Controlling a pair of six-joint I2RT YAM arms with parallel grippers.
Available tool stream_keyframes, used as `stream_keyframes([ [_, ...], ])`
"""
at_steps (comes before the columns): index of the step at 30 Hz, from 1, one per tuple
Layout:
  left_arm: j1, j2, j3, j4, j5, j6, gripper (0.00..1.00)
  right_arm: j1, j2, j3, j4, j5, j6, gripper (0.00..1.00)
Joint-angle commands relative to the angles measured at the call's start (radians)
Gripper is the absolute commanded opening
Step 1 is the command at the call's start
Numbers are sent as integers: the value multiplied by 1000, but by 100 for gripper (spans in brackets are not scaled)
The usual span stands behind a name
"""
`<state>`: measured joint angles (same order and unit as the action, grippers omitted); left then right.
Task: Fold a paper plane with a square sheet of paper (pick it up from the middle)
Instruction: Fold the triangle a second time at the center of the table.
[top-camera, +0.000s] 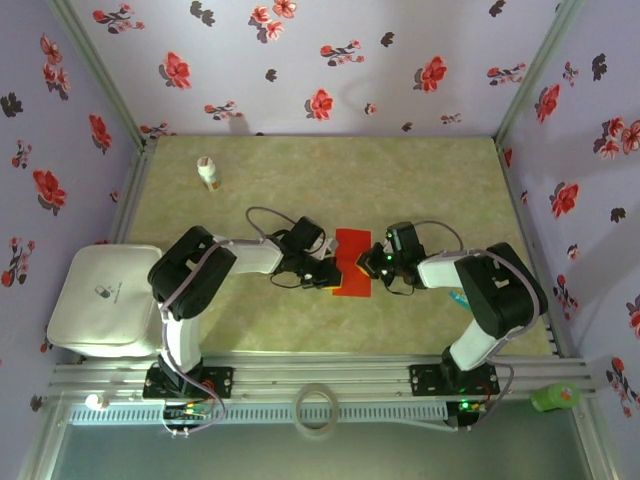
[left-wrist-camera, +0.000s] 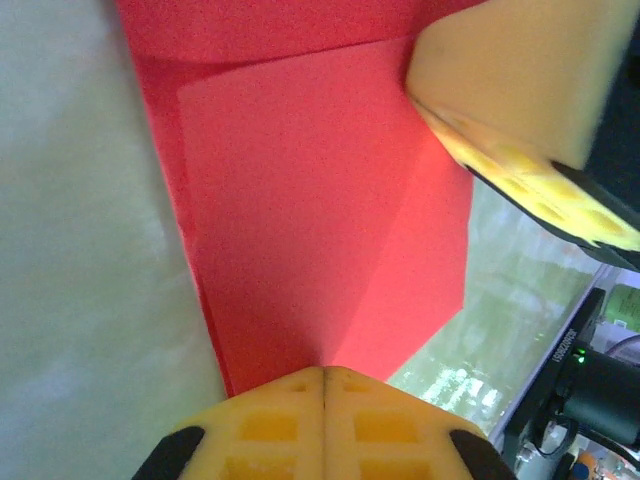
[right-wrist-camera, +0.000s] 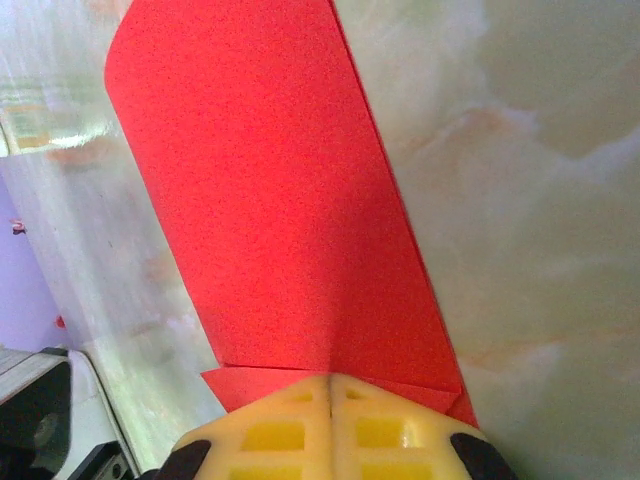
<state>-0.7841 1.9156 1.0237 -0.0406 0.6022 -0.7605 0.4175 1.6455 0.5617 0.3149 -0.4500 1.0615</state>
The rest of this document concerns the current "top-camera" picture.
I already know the red paper sheet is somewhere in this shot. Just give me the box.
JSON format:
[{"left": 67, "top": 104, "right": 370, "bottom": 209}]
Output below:
[{"left": 332, "top": 228, "right": 374, "bottom": 299}]

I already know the clear tape roll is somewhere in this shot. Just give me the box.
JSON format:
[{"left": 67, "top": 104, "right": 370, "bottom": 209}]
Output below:
[{"left": 293, "top": 383, "right": 341, "bottom": 440}]

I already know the white pill bottle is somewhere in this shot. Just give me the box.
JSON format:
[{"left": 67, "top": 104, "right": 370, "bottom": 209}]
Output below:
[{"left": 196, "top": 156, "right": 221, "bottom": 192}]

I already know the right circuit board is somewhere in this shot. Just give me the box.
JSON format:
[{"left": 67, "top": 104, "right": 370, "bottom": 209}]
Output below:
[{"left": 446, "top": 397, "right": 490, "bottom": 417}]

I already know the circuit board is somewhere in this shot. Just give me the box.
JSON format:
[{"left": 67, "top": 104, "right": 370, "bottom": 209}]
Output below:
[
  {"left": 446, "top": 397, "right": 490, "bottom": 417},
  {"left": 163, "top": 403, "right": 215, "bottom": 422}
]

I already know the left circuit board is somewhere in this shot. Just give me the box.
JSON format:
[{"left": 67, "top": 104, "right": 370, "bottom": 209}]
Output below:
[{"left": 163, "top": 403, "right": 215, "bottom": 422}]

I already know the green plastic cup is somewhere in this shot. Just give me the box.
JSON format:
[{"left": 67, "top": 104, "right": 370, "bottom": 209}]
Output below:
[{"left": 529, "top": 382, "right": 582, "bottom": 413}]

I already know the white zipper pouch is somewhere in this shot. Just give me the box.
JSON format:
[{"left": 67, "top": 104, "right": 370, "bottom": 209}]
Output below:
[{"left": 45, "top": 243, "right": 169, "bottom": 359}]

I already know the grey right arm cable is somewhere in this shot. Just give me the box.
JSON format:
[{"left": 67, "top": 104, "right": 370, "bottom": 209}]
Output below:
[{"left": 412, "top": 219, "right": 550, "bottom": 434}]

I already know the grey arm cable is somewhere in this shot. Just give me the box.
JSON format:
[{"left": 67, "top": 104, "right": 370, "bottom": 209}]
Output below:
[
  {"left": 412, "top": 219, "right": 550, "bottom": 434},
  {"left": 158, "top": 206, "right": 301, "bottom": 437}
]

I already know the grey left arm cable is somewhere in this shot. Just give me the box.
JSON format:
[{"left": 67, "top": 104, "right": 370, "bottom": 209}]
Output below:
[{"left": 158, "top": 206, "right": 301, "bottom": 437}]

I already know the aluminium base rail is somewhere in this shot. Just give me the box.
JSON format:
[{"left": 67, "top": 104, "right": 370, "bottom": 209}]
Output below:
[{"left": 47, "top": 354, "right": 599, "bottom": 401}]

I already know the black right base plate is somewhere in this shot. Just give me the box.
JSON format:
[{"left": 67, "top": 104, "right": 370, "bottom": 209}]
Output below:
[{"left": 408, "top": 363, "right": 501, "bottom": 399}]

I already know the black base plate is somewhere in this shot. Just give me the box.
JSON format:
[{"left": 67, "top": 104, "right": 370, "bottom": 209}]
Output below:
[
  {"left": 408, "top": 363, "right": 501, "bottom": 399},
  {"left": 143, "top": 364, "right": 235, "bottom": 400}
]

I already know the aluminium side rail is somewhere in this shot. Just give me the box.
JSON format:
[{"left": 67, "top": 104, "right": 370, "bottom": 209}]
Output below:
[
  {"left": 107, "top": 138, "right": 159, "bottom": 246},
  {"left": 494, "top": 138, "right": 576, "bottom": 359}
]

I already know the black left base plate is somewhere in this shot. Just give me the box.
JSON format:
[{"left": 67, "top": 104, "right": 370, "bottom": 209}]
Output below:
[{"left": 143, "top": 364, "right": 235, "bottom": 400}]

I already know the slotted grey cable duct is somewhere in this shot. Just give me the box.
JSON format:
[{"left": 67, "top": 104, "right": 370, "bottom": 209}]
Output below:
[{"left": 67, "top": 402, "right": 449, "bottom": 426}]

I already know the aluminium frame post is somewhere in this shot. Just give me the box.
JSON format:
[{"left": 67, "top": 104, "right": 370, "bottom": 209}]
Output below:
[
  {"left": 46, "top": 0, "right": 157, "bottom": 151},
  {"left": 492, "top": 0, "right": 587, "bottom": 146}
]

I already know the aluminium frame bar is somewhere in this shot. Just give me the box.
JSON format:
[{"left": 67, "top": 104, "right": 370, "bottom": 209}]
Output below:
[
  {"left": 572, "top": 397, "right": 624, "bottom": 480},
  {"left": 17, "top": 397, "right": 71, "bottom": 480}
]

